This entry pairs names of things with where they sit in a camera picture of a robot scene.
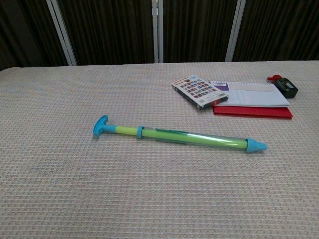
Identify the green blue water pump toy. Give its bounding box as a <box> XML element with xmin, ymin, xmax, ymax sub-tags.
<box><xmin>92</xmin><ymin>115</ymin><xmax>269</xmax><ymax>154</ymax></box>

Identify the colourful printed card box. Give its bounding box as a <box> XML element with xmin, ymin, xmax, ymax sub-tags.
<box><xmin>171</xmin><ymin>75</ymin><xmax>229</xmax><ymax>110</ymax></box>

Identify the woven beige tablecloth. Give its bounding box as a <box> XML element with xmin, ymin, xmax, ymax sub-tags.
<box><xmin>0</xmin><ymin>60</ymin><xmax>319</xmax><ymax>239</ymax></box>

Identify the red folder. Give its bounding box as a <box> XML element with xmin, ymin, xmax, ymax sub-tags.
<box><xmin>213</xmin><ymin>104</ymin><xmax>294</xmax><ymax>119</ymax></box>

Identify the white spiral notebook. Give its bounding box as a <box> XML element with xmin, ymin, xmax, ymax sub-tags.
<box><xmin>209</xmin><ymin>80</ymin><xmax>291</xmax><ymax>108</ymax></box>

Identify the dark brown curtain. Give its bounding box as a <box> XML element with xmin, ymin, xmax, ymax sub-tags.
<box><xmin>0</xmin><ymin>0</ymin><xmax>319</xmax><ymax>71</ymax></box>

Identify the black rectangular device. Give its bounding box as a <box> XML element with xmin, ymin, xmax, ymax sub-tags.
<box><xmin>273</xmin><ymin>77</ymin><xmax>299</xmax><ymax>99</ymax></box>

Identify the white vertical frame post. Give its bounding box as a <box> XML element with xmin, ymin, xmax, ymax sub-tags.
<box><xmin>151</xmin><ymin>0</ymin><xmax>164</xmax><ymax>64</ymax></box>

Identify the white slanted frame post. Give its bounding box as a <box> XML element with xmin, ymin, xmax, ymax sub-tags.
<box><xmin>45</xmin><ymin>0</ymin><xmax>77</xmax><ymax>67</ymax></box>
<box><xmin>225</xmin><ymin>0</ymin><xmax>247</xmax><ymax>62</ymax></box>

